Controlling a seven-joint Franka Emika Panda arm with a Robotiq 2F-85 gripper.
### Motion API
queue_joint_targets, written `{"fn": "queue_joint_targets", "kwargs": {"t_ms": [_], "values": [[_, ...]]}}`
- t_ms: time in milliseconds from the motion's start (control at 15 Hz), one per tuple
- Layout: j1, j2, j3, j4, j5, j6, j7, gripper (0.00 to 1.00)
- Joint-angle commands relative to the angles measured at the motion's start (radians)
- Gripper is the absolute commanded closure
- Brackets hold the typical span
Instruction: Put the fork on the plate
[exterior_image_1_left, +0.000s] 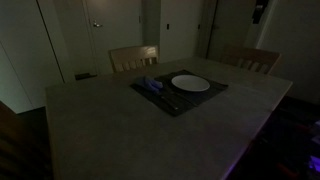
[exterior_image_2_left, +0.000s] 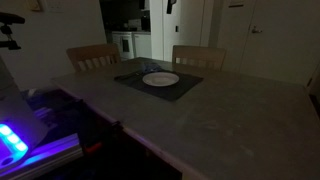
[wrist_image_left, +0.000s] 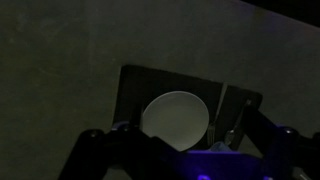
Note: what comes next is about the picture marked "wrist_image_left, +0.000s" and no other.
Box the black woven placemat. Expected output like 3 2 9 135
113 65 262 150

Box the white round plate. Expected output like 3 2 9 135
140 91 210 151

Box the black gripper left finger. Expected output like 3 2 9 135
58 105 188 180

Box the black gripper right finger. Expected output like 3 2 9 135
240 106 320 180

